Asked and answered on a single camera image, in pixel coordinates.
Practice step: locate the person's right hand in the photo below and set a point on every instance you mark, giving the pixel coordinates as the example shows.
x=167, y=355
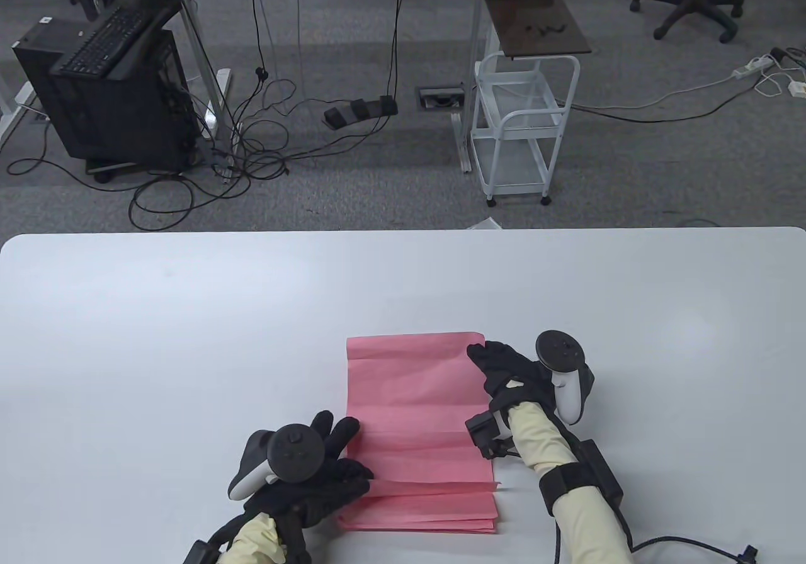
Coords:
x=510, y=375

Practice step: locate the person's left hand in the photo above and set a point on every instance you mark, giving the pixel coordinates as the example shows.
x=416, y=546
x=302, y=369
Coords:
x=334, y=488

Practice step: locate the person's left forearm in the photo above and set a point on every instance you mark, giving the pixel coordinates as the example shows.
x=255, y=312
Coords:
x=252, y=542

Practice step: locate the person's right forearm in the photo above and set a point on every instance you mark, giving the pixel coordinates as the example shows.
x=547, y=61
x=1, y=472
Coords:
x=541, y=438

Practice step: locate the black white hand controller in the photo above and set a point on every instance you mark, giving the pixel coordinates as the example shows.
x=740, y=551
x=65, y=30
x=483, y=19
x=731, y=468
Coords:
x=560, y=347
x=295, y=454

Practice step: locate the black glove sensor module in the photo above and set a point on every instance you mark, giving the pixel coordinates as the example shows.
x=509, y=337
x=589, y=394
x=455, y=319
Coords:
x=485, y=432

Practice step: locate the clear plastic bag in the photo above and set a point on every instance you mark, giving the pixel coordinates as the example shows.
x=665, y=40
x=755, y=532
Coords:
x=486, y=225

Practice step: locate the metal floor socket box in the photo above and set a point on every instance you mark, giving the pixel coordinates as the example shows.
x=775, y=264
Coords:
x=441, y=98

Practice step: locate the black foot pedal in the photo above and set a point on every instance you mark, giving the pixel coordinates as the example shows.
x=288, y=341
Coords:
x=359, y=111

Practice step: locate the dark brown board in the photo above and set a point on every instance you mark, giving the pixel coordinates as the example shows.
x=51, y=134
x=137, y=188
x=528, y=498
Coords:
x=535, y=22

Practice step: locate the white power strip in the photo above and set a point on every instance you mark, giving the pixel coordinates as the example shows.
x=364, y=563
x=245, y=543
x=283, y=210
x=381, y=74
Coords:
x=752, y=67

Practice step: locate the white power adapter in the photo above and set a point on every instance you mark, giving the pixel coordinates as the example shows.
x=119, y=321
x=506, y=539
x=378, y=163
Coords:
x=797, y=88

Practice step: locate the black computer tower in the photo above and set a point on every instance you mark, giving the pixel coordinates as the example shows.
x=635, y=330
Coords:
x=119, y=117

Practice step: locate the metal desk leg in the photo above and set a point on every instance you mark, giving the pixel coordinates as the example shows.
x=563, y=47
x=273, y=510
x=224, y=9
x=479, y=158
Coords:
x=195, y=41

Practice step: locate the black keyboard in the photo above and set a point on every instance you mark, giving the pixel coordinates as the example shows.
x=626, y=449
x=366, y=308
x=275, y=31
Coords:
x=94, y=48

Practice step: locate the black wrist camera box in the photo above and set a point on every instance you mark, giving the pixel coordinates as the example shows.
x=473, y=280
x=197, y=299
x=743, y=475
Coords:
x=200, y=552
x=595, y=469

